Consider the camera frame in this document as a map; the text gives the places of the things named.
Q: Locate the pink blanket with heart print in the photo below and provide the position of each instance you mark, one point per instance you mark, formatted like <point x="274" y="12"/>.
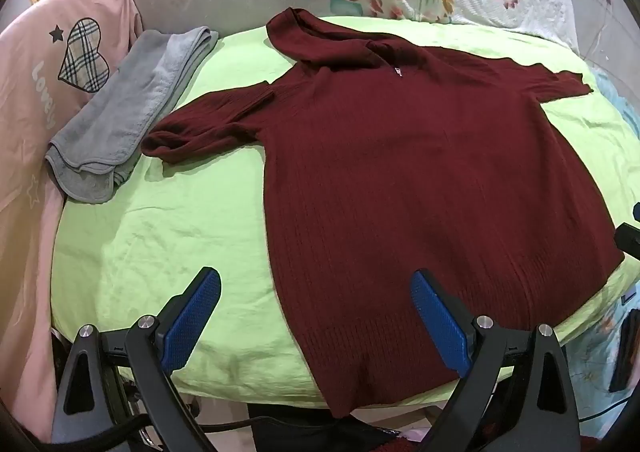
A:
<point x="30" y="141"/>

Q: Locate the grey folded towel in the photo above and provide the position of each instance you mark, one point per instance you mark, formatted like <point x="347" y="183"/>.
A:
<point x="125" y="106"/>

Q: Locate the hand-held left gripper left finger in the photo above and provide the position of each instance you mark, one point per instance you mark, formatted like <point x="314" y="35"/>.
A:
<point x="192" y="314"/>

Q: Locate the dark cloth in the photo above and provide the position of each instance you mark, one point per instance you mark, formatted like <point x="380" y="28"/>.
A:
<point x="300" y="427"/>

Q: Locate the dark red knit sweater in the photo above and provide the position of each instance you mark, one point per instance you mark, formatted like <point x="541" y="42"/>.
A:
<point x="400" y="171"/>

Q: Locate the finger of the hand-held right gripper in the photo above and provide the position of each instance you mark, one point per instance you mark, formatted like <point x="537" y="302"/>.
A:
<point x="630" y="237"/>

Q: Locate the light green bed sheet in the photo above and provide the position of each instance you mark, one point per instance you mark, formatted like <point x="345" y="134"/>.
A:
<point x="175" y="232"/>

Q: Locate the light blue floral cloth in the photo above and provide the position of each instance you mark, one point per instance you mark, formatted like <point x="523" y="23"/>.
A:
<point x="595" y="372"/>

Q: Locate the black flat object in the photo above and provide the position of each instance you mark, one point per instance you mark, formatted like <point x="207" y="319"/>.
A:
<point x="625" y="352"/>

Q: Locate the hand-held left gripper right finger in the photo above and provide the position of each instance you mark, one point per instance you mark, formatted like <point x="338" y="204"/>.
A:
<point x="440" y="319"/>

